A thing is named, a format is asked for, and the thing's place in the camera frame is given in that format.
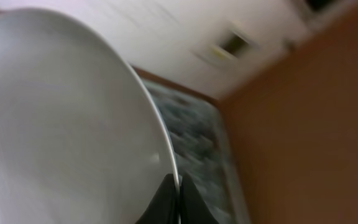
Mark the grey plate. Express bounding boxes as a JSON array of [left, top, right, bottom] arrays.
[[0, 9, 178, 224]]

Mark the wall socket plate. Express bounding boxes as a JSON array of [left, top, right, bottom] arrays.
[[193, 25, 258, 68]]

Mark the grey dishwasher rack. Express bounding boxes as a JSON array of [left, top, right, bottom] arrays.
[[143, 80, 251, 224]]

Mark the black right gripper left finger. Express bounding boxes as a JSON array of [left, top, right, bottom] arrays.
[[136, 174, 178, 224]]

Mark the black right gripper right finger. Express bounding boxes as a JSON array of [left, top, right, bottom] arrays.
[[179, 174, 218, 224]]

